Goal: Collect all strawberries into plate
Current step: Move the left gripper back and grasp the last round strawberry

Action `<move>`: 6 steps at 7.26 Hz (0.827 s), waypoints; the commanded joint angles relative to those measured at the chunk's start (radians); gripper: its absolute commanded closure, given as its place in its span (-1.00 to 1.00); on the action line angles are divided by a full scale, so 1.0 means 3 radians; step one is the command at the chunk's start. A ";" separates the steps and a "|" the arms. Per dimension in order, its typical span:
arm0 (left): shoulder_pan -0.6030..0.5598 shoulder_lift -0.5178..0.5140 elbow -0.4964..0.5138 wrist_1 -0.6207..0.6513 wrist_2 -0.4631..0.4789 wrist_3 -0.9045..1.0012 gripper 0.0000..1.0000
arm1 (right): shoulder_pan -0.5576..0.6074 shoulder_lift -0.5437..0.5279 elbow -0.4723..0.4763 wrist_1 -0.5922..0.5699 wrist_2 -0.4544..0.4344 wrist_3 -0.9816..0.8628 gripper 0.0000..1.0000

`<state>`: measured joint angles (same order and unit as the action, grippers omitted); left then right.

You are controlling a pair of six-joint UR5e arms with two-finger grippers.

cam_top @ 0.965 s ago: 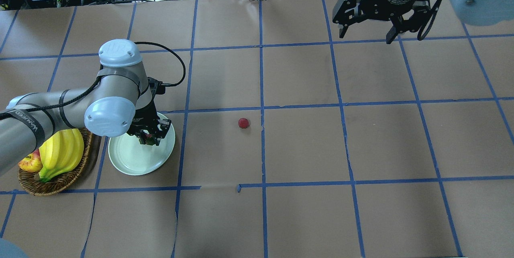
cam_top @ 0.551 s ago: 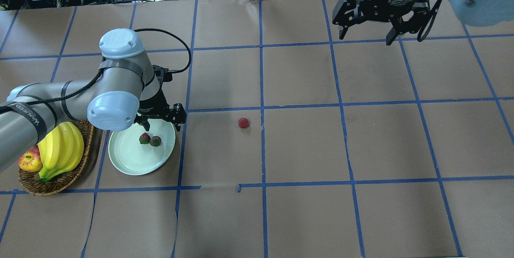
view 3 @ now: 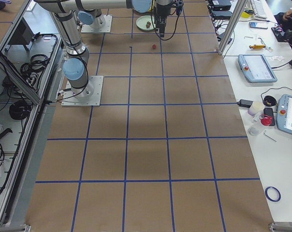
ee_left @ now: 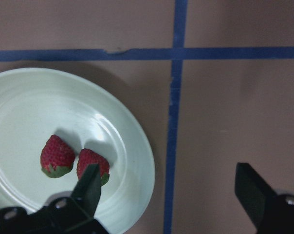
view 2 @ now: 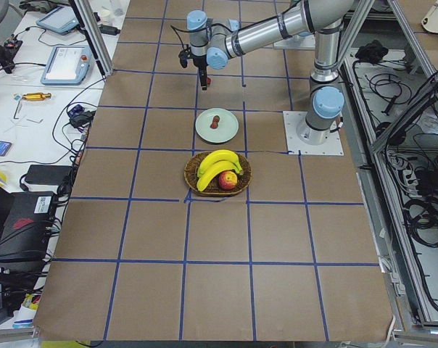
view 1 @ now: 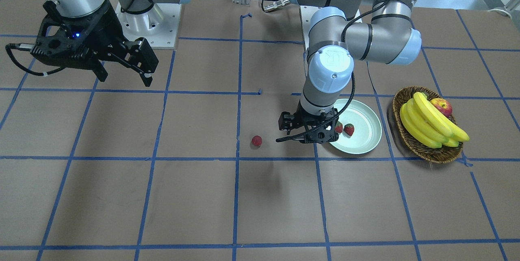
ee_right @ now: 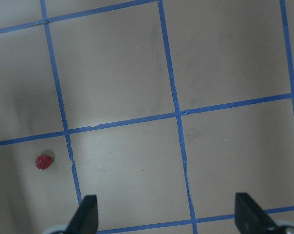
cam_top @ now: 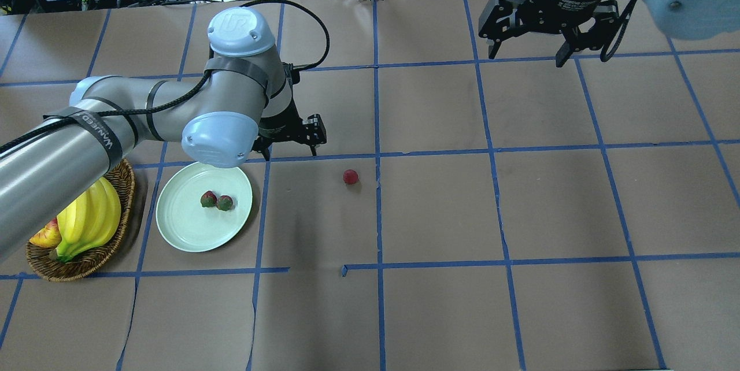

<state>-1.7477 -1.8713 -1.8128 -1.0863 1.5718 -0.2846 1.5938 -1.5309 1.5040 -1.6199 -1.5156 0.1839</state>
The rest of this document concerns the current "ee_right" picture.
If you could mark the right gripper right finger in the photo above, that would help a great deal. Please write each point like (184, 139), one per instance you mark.
(250, 218)

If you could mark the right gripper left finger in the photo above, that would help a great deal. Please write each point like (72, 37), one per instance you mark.
(85, 220)

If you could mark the plain red strawberry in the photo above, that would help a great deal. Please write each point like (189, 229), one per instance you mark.
(43, 162)

